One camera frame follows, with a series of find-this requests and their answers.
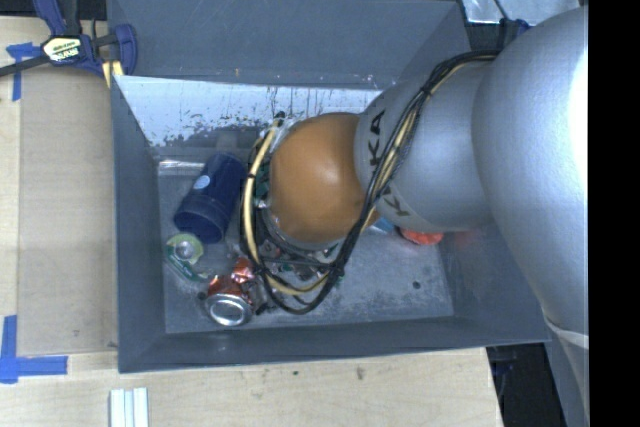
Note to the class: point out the crushed red drink can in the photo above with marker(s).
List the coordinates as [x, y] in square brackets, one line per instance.
[231, 300]

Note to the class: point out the small light blue object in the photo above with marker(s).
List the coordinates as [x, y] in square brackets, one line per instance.
[384, 225]

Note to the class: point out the dark blue plastic cup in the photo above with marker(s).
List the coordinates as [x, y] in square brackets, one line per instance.
[212, 197]

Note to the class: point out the orange-red round object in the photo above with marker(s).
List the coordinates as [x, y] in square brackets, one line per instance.
[422, 237]

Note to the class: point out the grey metal bin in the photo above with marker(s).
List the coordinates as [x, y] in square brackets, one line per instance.
[280, 35]

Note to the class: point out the pale wood flat board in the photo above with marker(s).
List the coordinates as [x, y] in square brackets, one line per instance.
[65, 215]

